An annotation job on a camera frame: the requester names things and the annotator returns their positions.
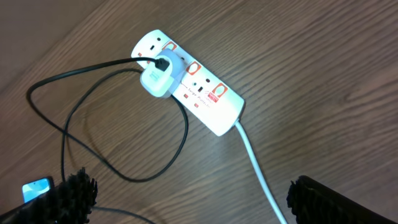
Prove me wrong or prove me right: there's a blue Samsung Galaxy smartphone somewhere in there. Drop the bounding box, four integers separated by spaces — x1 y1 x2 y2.
22 177 54 203

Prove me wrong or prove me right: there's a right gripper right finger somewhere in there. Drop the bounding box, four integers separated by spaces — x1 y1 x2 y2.
287 175 397 224

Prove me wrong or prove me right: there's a white power strip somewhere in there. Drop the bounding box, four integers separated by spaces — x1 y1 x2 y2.
131 29 244 136

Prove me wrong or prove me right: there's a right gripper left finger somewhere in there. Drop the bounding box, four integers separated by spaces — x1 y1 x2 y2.
1 169 98 224

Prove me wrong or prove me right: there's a black USB charging cable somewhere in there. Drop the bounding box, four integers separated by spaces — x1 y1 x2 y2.
26 57 190 224

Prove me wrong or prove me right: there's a white charger plug adapter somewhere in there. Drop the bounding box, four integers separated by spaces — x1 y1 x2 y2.
140 49 185 98

